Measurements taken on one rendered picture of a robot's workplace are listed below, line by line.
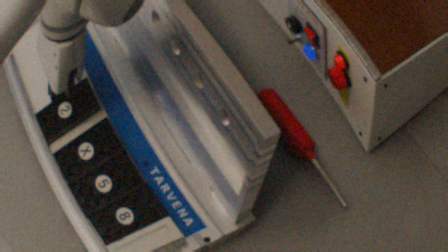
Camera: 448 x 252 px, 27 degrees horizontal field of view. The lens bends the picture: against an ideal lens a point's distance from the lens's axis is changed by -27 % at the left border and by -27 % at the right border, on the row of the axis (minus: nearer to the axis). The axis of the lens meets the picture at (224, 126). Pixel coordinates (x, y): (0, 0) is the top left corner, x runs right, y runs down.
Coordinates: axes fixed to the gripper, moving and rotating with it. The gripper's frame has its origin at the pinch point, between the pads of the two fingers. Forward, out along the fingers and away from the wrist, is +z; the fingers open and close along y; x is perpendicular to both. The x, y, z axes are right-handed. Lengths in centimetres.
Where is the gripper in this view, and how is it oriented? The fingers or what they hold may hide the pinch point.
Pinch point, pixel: (57, 85)
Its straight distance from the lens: 138.1
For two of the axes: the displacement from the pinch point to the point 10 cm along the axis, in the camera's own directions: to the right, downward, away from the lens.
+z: -1.3, 5.3, 8.4
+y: 5.2, 7.6, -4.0
